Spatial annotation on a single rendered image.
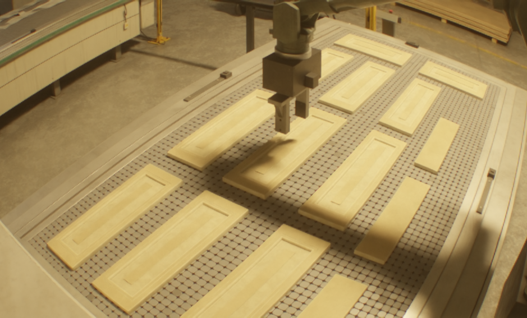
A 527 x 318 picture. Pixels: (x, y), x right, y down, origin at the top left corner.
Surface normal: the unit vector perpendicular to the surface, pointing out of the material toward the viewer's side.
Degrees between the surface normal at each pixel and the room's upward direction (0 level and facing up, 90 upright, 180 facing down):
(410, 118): 11
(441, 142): 0
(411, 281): 0
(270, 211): 0
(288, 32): 90
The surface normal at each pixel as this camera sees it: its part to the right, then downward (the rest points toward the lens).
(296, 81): 0.82, 0.33
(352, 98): 0.15, -0.74
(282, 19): -0.39, 0.53
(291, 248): 0.11, -0.89
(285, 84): -0.57, 0.47
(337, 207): -0.11, -0.71
